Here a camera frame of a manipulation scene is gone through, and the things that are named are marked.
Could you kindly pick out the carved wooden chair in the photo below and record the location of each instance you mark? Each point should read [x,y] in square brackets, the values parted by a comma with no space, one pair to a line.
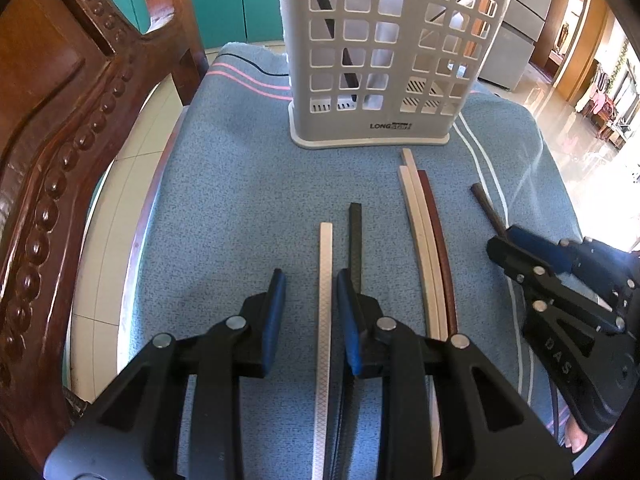
[50,110]

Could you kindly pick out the white plastic utensil basket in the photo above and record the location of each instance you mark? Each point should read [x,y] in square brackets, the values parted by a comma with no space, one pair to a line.
[340,130]

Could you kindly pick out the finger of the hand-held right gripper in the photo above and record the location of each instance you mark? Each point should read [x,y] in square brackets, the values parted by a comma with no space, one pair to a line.
[505,255]
[545,252]

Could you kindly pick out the dark brown chopstick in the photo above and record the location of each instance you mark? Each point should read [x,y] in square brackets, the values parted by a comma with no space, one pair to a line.
[487,207]

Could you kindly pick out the silver refrigerator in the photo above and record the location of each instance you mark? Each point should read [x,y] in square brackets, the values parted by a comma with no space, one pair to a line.
[520,20]

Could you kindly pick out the blue striped cloth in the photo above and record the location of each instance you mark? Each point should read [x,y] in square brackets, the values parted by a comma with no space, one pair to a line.
[240,200]

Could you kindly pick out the red-brown chopstick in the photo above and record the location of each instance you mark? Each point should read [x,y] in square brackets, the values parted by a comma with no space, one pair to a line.
[440,250]

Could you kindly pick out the pink garment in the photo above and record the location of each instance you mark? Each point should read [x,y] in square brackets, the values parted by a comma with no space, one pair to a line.
[595,95]

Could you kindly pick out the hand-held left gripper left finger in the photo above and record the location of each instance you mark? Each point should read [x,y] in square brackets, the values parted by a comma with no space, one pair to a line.
[277,305]

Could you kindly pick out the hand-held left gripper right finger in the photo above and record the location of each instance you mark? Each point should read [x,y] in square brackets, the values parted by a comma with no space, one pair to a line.
[347,310]

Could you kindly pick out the green vine garland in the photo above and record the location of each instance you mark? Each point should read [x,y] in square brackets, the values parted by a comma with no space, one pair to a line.
[620,62]

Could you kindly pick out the wooden room door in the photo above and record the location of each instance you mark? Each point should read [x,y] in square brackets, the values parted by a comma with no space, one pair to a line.
[567,10]

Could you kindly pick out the white patterned chopstick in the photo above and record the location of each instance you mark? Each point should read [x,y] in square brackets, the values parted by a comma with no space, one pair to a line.
[325,310]

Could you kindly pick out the teal base cabinet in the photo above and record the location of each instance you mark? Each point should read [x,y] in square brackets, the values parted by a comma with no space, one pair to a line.
[235,0]

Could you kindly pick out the cream chopstick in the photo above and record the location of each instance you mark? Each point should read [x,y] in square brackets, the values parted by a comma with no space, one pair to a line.
[425,220]
[417,240]

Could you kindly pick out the wooden dining chair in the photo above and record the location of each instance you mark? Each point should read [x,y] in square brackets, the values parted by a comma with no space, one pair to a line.
[610,115]

